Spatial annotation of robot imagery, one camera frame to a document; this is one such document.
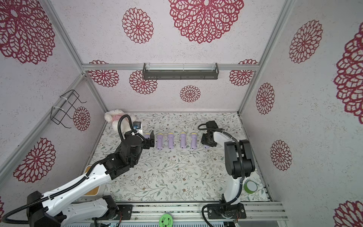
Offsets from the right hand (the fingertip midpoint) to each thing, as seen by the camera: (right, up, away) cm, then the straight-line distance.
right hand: (205, 139), depth 100 cm
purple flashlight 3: (-8, -1, 0) cm, 8 cm away
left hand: (-37, +7, -26) cm, 45 cm away
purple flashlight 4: (0, -4, -5) cm, 6 cm away
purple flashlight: (-25, +2, +3) cm, 25 cm away
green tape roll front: (-25, -36, -31) cm, 54 cm away
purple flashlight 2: (-16, -1, +1) cm, 16 cm away
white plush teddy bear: (-67, +17, +6) cm, 70 cm away
